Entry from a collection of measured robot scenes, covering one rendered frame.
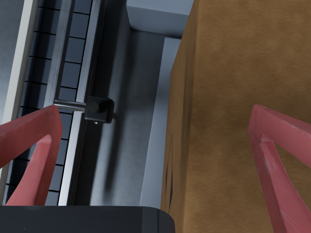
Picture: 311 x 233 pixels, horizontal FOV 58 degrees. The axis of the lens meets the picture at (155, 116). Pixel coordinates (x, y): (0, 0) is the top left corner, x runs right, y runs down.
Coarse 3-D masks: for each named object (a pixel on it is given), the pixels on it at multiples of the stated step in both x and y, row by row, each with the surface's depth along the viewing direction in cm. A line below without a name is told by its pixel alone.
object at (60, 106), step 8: (88, 96) 33; (96, 96) 33; (56, 104) 34; (64, 104) 34; (72, 104) 34; (80, 104) 34; (88, 104) 30; (96, 104) 30; (104, 104) 33; (112, 104) 34; (88, 112) 33; (96, 112) 31; (104, 112) 33; (112, 112) 35; (88, 120) 33; (96, 120) 33; (104, 120) 33
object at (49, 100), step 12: (72, 0) 35; (60, 12) 34; (72, 12) 35; (60, 24) 34; (60, 36) 34; (60, 48) 34; (60, 60) 34; (60, 72) 34; (48, 84) 34; (60, 84) 35; (48, 96) 34
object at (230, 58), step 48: (240, 0) 18; (288, 0) 18; (192, 48) 19; (240, 48) 18; (288, 48) 18; (192, 96) 18; (240, 96) 18; (288, 96) 18; (192, 144) 18; (240, 144) 18; (192, 192) 18; (240, 192) 18
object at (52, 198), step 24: (48, 0) 43; (48, 24) 42; (72, 24) 42; (48, 48) 42; (72, 48) 42; (48, 72) 42; (72, 72) 42; (24, 96) 42; (72, 96) 42; (72, 120) 44; (24, 168) 41; (48, 192) 41
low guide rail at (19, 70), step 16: (32, 0) 39; (32, 16) 40; (32, 32) 40; (16, 48) 39; (16, 64) 38; (16, 80) 38; (16, 96) 38; (16, 112) 39; (0, 176) 38; (0, 192) 38
